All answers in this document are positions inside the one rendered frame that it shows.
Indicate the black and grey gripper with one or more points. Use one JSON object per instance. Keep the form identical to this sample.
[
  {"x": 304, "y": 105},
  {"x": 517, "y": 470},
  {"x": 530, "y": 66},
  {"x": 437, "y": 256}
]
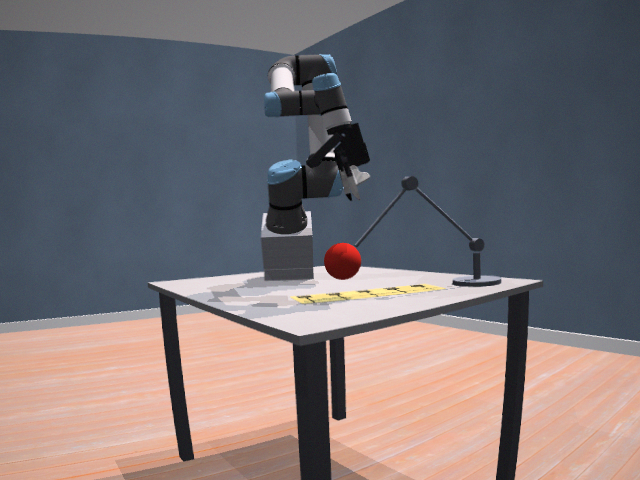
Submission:
[{"x": 352, "y": 137}]

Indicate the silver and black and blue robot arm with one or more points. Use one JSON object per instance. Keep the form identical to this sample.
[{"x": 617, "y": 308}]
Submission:
[{"x": 288, "y": 181}]

